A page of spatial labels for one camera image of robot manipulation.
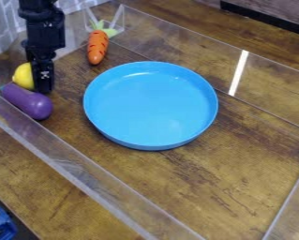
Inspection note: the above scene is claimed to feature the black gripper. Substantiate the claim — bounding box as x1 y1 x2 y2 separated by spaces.
17 0 65 94

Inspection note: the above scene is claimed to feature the yellow toy lemon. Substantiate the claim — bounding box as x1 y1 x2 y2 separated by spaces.
12 63 33 90

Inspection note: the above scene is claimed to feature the blue round tray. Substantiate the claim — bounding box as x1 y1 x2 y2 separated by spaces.
82 61 217 151

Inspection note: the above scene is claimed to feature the purple toy eggplant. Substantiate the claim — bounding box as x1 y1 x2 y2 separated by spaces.
0 83 52 120

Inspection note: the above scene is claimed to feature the white grid curtain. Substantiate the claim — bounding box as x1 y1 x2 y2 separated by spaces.
0 0 106 53

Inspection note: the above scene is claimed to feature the orange toy carrot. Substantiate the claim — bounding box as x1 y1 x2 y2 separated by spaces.
86 20 117 65

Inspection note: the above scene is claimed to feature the dark baseboard strip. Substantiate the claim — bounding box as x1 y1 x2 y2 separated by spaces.
220 0 299 35

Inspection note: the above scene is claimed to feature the blue plastic object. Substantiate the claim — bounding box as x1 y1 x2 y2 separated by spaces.
0 207 17 240

